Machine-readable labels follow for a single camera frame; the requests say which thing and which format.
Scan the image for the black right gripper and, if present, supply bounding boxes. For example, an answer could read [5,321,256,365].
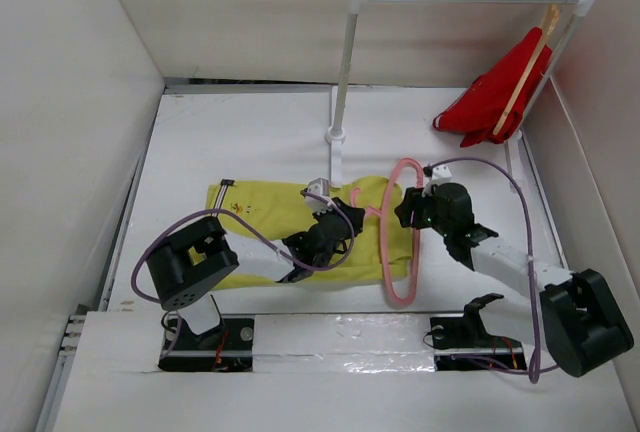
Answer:
[394,186,451,237]

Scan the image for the pink plastic hanger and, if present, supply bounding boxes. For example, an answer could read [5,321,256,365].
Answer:
[349,158,424,309]

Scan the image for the yellow-green trousers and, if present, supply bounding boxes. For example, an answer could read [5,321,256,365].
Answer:
[206,180,381,290]

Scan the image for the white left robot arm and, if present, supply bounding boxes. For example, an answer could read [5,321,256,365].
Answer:
[131,194,365,349]

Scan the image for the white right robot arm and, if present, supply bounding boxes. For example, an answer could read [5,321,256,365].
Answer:
[395,183,634,377]

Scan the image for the wooden hanger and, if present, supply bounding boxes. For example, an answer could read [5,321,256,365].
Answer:
[492,4,561,135]

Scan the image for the red shorts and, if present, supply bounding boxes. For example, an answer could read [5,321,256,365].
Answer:
[432,27,552,148]

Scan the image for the white clothes rack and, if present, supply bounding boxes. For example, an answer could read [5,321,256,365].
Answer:
[325,0,597,189]

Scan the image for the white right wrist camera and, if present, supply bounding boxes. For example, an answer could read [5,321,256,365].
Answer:
[422,165,452,196]

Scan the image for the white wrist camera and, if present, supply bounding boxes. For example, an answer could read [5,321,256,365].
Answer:
[422,165,452,196]
[301,178,332,217]

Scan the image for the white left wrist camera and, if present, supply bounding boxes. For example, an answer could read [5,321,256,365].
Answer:
[301,178,332,217]

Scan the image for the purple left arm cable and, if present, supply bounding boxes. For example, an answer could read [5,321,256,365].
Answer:
[130,190,357,359]

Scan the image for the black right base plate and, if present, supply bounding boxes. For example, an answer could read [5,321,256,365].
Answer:
[423,314,528,372]

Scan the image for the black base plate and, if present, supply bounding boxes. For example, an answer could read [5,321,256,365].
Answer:
[423,314,528,372]
[158,315,255,373]

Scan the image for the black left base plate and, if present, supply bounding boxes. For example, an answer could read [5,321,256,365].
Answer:
[158,315,255,373]

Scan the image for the aluminium frame rail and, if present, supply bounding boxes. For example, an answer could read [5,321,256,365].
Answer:
[35,305,89,432]

